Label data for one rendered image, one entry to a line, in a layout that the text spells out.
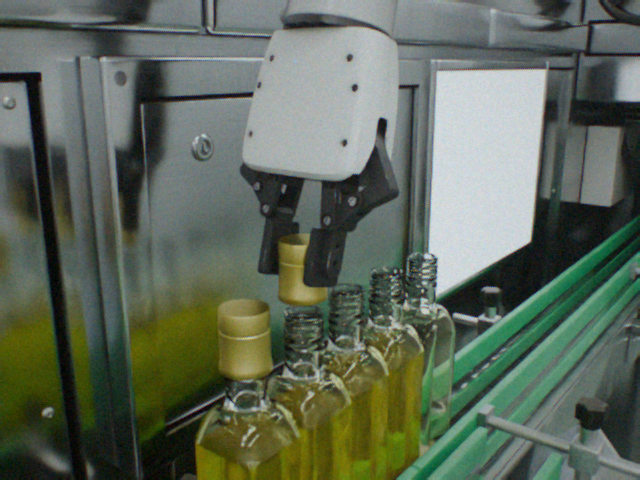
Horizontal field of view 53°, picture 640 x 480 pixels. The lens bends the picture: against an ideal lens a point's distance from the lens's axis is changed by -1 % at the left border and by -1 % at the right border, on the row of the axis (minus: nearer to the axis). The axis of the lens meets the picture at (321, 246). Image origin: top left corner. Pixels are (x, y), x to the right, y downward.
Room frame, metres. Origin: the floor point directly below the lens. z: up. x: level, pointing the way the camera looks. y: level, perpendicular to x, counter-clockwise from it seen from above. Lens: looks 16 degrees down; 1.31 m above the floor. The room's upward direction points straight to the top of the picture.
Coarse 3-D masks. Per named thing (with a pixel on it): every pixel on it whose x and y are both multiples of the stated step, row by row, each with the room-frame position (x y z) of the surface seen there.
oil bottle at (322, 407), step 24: (288, 384) 0.42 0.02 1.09; (312, 384) 0.42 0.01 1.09; (336, 384) 0.43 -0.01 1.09; (288, 408) 0.41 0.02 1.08; (312, 408) 0.40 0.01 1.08; (336, 408) 0.42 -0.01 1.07; (312, 432) 0.40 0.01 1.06; (336, 432) 0.42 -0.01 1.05; (312, 456) 0.40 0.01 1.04; (336, 456) 0.42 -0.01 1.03
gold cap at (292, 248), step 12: (288, 240) 0.43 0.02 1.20; (300, 240) 0.43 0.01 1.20; (288, 252) 0.42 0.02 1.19; (300, 252) 0.42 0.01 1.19; (288, 264) 0.42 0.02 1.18; (300, 264) 0.42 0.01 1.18; (288, 276) 0.42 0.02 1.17; (300, 276) 0.42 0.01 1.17; (288, 288) 0.42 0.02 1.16; (300, 288) 0.42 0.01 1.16; (312, 288) 0.42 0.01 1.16; (324, 288) 0.43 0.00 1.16; (288, 300) 0.42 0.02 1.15; (300, 300) 0.42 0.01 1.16; (312, 300) 0.42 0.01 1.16; (324, 300) 0.43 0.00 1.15
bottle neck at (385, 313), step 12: (372, 276) 0.52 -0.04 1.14; (384, 276) 0.51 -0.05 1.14; (396, 276) 0.52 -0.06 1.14; (372, 288) 0.52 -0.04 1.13; (384, 288) 0.51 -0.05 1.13; (396, 288) 0.52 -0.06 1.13; (372, 300) 0.52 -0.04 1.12; (384, 300) 0.51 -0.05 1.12; (396, 300) 0.52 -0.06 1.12; (372, 312) 0.52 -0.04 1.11; (384, 312) 0.51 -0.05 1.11; (396, 312) 0.52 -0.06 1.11; (372, 324) 0.52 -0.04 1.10; (384, 324) 0.51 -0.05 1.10; (396, 324) 0.52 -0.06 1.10
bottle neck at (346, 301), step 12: (336, 288) 0.49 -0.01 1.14; (348, 288) 0.49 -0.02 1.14; (360, 288) 0.48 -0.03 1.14; (336, 300) 0.47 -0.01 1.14; (348, 300) 0.47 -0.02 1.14; (360, 300) 0.47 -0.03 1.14; (336, 312) 0.47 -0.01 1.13; (348, 312) 0.47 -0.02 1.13; (360, 312) 0.47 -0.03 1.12; (336, 324) 0.47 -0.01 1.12; (348, 324) 0.47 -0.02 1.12; (360, 324) 0.47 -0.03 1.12; (336, 336) 0.47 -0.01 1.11; (348, 336) 0.47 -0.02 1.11; (360, 336) 0.47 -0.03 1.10; (336, 348) 0.47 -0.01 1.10; (348, 348) 0.47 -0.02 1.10; (360, 348) 0.47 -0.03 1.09
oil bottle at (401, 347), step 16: (368, 336) 0.51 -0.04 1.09; (384, 336) 0.51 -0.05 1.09; (400, 336) 0.51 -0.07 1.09; (416, 336) 0.52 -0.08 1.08; (384, 352) 0.50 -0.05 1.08; (400, 352) 0.50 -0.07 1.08; (416, 352) 0.52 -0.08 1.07; (400, 368) 0.50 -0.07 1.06; (416, 368) 0.52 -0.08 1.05; (400, 384) 0.50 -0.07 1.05; (416, 384) 0.52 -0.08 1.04; (400, 400) 0.50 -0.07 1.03; (416, 400) 0.52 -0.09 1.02; (400, 416) 0.50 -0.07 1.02; (416, 416) 0.52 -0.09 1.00; (400, 432) 0.50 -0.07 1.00; (416, 432) 0.52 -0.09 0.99; (400, 448) 0.50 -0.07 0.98; (416, 448) 0.52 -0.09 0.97; (400, 464) 0.50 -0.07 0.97
